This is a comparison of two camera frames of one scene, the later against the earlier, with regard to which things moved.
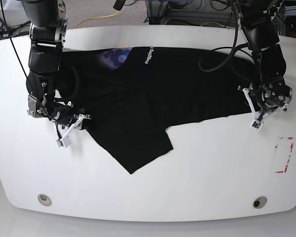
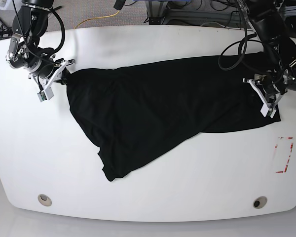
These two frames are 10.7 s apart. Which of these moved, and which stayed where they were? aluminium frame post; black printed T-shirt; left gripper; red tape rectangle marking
Moved: left gripper; black printed T-shirt
Stayed: aluminium frame post; red tape rectangle marking
